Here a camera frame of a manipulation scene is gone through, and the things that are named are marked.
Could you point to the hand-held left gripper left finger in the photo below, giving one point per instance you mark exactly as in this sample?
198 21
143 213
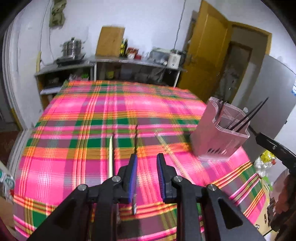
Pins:
131 178

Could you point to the gas stove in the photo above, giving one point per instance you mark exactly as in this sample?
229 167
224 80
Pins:
70 59

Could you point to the yellow plastic bag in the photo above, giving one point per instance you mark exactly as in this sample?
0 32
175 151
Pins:
266 160

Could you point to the yellow wooden door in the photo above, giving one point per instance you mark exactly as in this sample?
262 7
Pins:
208 51

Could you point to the hanging green cloth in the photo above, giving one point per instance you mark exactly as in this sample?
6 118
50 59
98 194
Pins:
57 14

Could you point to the metal kitchen table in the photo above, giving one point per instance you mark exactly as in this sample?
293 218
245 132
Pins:
138 62

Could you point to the pink plaid tablecloth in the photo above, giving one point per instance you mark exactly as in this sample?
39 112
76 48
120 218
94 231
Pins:
81 139

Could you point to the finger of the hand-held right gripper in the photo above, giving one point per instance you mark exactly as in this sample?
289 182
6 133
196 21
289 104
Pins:
275 147

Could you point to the steel steamer pot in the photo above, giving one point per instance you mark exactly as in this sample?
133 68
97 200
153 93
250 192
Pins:
72 47

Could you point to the yellow door frame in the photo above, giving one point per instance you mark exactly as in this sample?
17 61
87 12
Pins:
252 29

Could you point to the white dish container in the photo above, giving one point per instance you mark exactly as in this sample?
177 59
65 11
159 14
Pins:
159 55

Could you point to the red seasoning jars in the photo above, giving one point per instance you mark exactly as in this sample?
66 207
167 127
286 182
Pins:
134 53

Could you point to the white electric kettle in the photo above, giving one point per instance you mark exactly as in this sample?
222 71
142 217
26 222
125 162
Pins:
174 60

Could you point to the yellowed power strip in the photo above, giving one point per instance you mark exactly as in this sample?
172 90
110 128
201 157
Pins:
38 62

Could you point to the pink plastic utensil holder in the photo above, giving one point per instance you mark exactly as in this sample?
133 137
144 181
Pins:
215 139

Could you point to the grey refrigerator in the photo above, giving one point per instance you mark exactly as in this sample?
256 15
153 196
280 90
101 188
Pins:
266 88

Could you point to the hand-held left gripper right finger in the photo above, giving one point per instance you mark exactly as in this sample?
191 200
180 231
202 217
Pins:
161 178

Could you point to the green capped bottle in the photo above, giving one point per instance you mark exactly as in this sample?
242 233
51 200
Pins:
5 178

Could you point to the wooden cutting board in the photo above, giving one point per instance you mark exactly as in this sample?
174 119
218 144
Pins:
110 41

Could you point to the dark oil bottles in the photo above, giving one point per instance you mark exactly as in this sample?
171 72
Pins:
123 48

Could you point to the light wooden chopstick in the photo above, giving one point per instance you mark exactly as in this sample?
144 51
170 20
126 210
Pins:
171 155
111 157

